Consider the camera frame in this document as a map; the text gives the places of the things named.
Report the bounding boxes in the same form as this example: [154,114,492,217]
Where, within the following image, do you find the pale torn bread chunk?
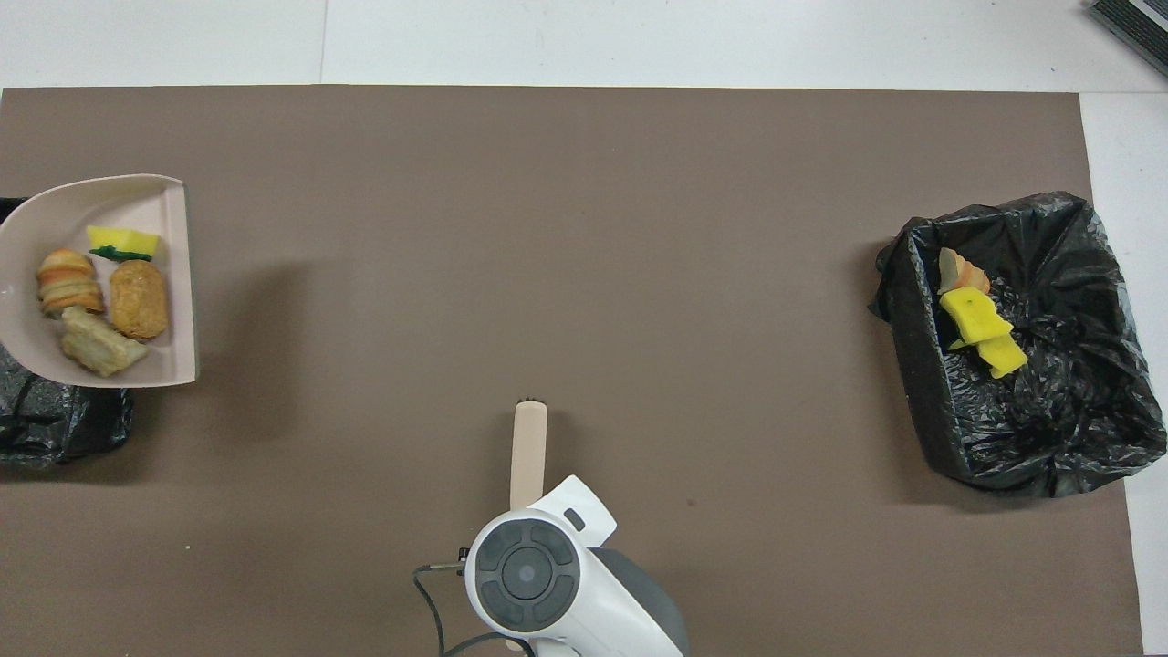
[59,308,149,379]

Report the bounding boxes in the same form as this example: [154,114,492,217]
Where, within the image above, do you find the bin lined with black bag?
[869,192,1168,498]
[0,196,135,471]

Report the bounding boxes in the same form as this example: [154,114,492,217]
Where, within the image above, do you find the notched yellow sponge piece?
[940,287,1015,346]

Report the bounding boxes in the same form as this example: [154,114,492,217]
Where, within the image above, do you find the striped shell-shaped pastry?
[938,247,992,296]

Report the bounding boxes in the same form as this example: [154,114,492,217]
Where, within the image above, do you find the beige hand brush black bristles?
[508,398,549,512]

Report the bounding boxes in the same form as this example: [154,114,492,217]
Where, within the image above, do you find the golden croissant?
[36,248,106,318]

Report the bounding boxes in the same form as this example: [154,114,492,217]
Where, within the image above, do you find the dark ribbed device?
[1086,0,1168,78]

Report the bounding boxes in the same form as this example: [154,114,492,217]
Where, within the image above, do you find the brown table mat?
[0,86,1146,657]

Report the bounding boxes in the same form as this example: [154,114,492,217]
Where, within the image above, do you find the beige plastic dustpan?
[0,173,198,390]

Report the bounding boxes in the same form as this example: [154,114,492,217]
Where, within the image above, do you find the brown oval bread roll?
[109,260,171,343]

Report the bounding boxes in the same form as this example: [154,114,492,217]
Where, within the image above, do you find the small yellow green sponge piece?
[87,225,162,264]

